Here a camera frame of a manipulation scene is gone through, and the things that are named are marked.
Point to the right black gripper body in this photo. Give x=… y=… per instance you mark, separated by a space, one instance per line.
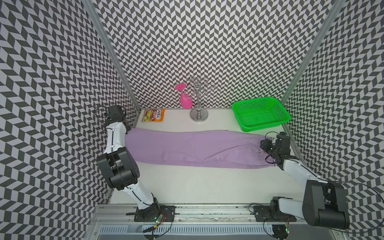
x=268 y=147

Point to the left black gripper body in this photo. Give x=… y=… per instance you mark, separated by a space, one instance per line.
x=128 y=128

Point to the purple long pants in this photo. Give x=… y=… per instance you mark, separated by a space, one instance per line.
x=210 y=149

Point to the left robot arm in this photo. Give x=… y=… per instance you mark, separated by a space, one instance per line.
x=117 y=165

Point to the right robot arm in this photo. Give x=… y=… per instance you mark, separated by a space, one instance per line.
x=324 y=203

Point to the orange candy bag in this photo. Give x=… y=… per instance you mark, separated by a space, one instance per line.
x=153 y=115

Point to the green plastic basket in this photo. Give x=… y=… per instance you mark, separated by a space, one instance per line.
x=260 y=113

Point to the pink plastic goblet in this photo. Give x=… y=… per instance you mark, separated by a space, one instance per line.
x=185 y=99

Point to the chrome cup holder stand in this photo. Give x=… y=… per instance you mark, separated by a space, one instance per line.
x=201 y=87

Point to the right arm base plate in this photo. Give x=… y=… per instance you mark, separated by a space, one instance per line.
x=266 y=213

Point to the aluminium front rail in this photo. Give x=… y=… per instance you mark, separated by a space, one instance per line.
x=184 y=214

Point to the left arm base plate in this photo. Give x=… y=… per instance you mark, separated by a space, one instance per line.
x=154 y=213

